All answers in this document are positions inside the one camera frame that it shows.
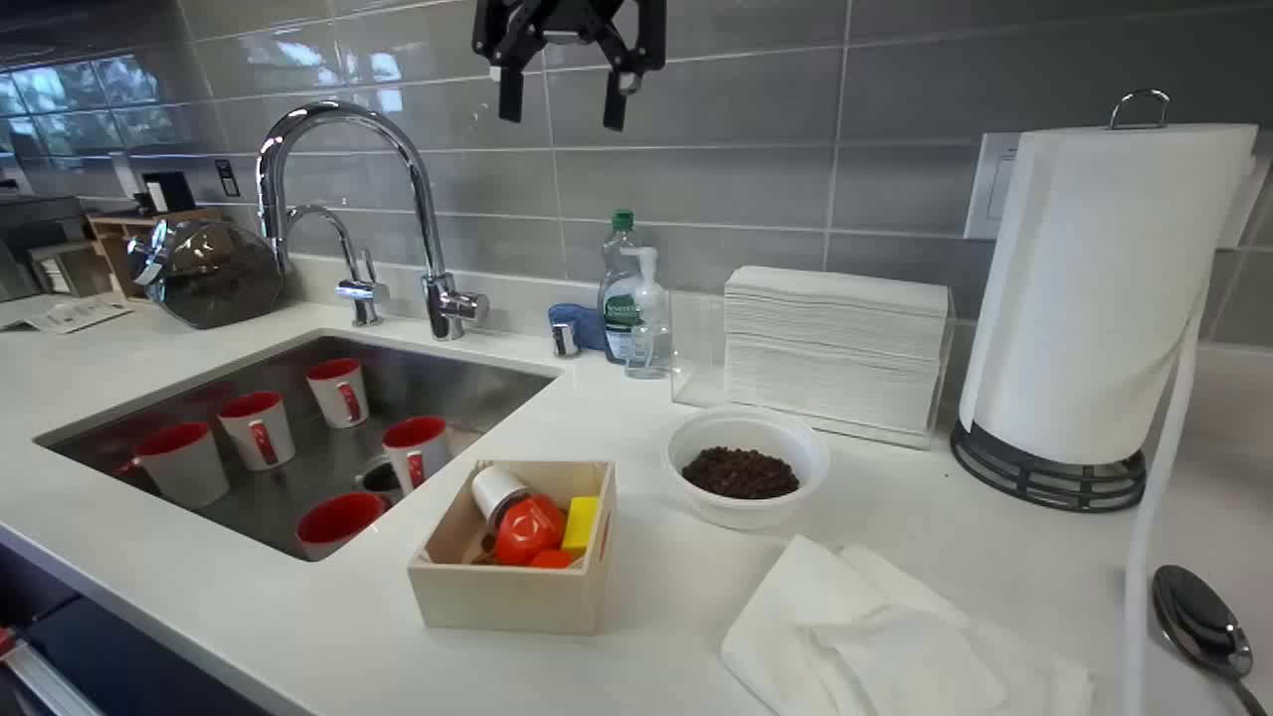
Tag folded white paper towels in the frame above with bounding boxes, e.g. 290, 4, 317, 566
715, 532, 1097, 716

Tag white cup with red inside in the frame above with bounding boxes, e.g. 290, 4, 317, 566
214, 386, 300, 475
294, 489, 393, 560
377, 415, 459, 497
301, 356, 374, 435
130, 417, 229, 515

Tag small wooden shelf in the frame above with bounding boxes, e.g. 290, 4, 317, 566
84, 212, 176, 304

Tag black spoon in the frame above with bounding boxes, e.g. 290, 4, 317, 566
1148, 560, 1273, 716

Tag white ceramic bowl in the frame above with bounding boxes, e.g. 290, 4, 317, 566
664, 407, 837, 536

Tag clear soap pump bottle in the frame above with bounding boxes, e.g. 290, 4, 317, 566
613, 244, 678, 383

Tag stack of white napkins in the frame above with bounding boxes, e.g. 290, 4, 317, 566
721, 261, 953, 443

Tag green capped bottle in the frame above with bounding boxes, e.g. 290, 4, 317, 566
597, 207, 644, 367

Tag small chrome side tap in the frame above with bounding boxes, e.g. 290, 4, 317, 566
288, 199, 393, 330

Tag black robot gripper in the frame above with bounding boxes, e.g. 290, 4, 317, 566
469, 0, 667, 137

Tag white paper card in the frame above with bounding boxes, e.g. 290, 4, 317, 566
33, 291, 135, 338

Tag dark coffee beans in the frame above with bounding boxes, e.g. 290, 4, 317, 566
682, 446, 804, 504

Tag light wooden box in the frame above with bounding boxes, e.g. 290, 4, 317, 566
407, 456, 621, 638

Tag stainless steel sink basin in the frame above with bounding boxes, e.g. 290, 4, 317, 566
33, 330, 557, 566

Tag dark shiny bag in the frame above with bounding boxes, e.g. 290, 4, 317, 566
130, 207, 300, 334

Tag white paper towel roll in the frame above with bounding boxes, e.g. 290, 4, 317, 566
953, 124, 1273, 716

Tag small blue container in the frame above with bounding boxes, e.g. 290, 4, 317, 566
544, 300, 609, 362

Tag red printed foam ball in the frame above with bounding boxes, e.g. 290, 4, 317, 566
488, 492, 573, 570

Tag yellow foam block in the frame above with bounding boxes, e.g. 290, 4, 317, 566
562, 492, 605, 558

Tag chrome gooseneck faucet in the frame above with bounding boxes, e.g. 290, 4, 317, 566
252, 98, 495, 344

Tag dark countertop appliance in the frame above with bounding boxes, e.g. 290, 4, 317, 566
0, 196, 98, 305

